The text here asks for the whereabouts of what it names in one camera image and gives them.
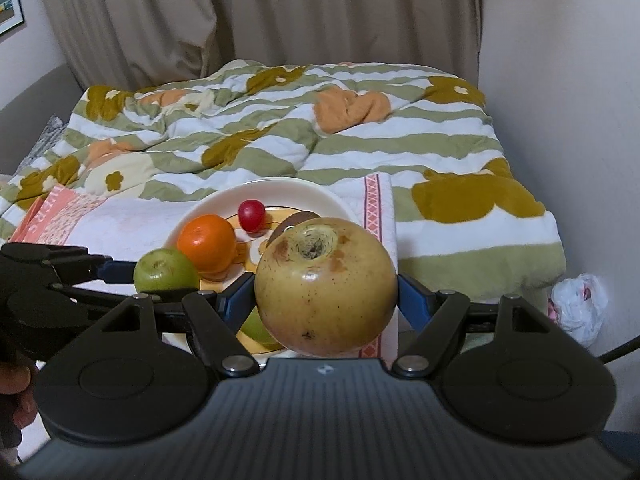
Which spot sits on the large orange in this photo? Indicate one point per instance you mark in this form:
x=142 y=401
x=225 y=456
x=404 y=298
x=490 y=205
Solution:
x=207 y=242

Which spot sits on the red cherry tomato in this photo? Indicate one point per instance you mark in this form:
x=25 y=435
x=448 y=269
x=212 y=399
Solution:
x=251 y=215

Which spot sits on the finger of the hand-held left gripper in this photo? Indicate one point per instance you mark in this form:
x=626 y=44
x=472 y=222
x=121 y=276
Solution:
x=107 y=272
x=90 y=294

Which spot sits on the grey headboard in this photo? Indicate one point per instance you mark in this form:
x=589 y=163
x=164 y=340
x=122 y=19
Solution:
x=30 y=105

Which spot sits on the grey patterned pillow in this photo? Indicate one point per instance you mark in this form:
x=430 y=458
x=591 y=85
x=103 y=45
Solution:
x=45 y=140

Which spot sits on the person's left hand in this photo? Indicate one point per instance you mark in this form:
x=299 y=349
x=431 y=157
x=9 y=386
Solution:
x=17 y=385

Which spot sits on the large yellow apple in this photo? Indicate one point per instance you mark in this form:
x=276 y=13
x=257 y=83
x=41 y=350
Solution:
x=325 y=290

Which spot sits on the beige curtain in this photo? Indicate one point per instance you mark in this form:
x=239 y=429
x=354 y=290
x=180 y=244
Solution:
x=250 y=15

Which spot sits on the pink printed towel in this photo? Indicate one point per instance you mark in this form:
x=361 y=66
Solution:
x=130 y=225

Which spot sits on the brown kiwi with sticker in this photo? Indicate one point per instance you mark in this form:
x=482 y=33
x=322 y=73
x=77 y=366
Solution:
x=292 y=222

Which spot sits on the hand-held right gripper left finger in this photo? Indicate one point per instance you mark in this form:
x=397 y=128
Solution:
x=241 y=297

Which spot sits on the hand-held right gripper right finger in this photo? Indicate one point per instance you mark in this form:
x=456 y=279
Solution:
x=407 y=302

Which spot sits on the large green apple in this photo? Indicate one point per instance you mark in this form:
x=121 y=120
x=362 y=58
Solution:
x=162 y=272

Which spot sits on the green striped floral blanket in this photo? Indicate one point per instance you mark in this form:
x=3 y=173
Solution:
x=350 y=150

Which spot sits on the white plastic bag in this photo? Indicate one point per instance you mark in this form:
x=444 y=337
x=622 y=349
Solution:
x=580 y=310

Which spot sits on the small green apple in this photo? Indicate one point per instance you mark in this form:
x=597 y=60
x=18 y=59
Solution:
x=256 y=331

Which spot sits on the dark blue cloth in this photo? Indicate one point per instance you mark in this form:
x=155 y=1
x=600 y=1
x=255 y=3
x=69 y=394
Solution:
x=622 y=447

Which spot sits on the cream cartoon print plate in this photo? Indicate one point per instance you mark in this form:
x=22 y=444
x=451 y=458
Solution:
x=285 y=195

